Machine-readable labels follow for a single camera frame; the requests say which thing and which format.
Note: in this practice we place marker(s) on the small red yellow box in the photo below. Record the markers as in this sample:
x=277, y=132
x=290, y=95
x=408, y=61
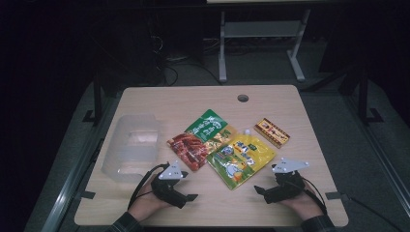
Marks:
x=272, y=132

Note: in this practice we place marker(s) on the white metal desk frame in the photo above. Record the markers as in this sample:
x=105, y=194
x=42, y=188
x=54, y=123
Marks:
x=262, y=29

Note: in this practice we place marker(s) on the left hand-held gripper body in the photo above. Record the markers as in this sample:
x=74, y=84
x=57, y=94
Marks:
x=167, y=190

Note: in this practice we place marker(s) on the green red sauce packet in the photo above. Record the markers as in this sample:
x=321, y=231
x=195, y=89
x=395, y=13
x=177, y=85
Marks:
x=199, y=138

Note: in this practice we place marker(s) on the aluminium frame rail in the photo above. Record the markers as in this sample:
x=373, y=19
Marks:
x=383, y=161
x=74, y=180

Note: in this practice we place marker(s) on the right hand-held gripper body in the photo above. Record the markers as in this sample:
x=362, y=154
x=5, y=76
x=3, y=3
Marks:
x=286, y=185

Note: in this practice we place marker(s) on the grey table edge bracket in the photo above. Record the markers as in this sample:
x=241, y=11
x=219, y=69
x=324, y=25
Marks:
x=86, y=195
x=335, y=195

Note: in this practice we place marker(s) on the yellow spouted pouch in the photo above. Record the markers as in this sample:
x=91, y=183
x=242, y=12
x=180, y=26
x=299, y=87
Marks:
x=241, y=158

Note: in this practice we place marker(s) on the black metal stand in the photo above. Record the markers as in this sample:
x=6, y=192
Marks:
x=363, y=96
x=97, y=96

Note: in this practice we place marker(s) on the clear plastic container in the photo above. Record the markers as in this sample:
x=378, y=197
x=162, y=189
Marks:
x=132, y=151

